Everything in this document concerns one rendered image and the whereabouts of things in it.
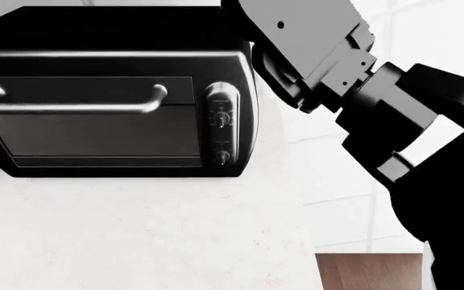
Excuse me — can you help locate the black oven knob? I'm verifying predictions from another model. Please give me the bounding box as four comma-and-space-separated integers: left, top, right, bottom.
212, 110, 233, 129
214, 149, 232, 167

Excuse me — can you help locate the black toaster oven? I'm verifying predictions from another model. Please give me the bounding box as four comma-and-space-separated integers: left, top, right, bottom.
0, 5, 260, 179

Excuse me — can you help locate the black oven door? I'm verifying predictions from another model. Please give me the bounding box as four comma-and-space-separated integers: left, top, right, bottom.
0, 75, 204, 169

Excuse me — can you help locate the brown wooden cabinet door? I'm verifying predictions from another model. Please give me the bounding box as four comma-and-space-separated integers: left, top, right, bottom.
315, 253, 425, 290

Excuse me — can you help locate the grey oven door handle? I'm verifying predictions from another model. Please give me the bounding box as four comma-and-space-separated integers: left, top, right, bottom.
0, 83, 169, 116

